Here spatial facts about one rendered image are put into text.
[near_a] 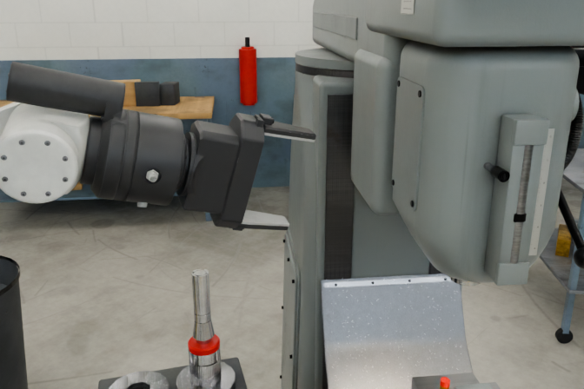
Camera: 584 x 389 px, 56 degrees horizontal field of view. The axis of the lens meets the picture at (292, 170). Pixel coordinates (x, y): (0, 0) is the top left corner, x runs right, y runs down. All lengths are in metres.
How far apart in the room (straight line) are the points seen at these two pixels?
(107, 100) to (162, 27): 4.43
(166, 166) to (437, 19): 0.33
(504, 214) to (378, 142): 0.25
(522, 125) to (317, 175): 0.58
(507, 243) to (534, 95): 0.18
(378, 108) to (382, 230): 0.43
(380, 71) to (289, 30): 4.10
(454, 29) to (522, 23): 0.08
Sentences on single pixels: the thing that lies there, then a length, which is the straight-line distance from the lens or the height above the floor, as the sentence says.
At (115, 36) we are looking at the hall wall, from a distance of 5.01.
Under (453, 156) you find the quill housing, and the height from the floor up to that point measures 1.50.
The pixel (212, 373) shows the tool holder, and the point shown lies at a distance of 0.87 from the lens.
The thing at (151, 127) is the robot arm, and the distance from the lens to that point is 0.53.
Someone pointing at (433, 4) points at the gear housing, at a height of 1.67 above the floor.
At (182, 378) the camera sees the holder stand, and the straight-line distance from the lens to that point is 0.91.
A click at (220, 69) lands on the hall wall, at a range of 4.93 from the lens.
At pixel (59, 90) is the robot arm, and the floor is 1.60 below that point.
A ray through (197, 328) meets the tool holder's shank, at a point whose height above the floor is 1.22.
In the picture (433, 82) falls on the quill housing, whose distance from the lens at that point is 0.70.
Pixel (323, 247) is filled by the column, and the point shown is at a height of 1.16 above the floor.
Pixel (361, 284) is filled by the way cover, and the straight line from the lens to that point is 1.26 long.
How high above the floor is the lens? 1.68
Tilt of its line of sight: 17 degrees down
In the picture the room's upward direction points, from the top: straight up
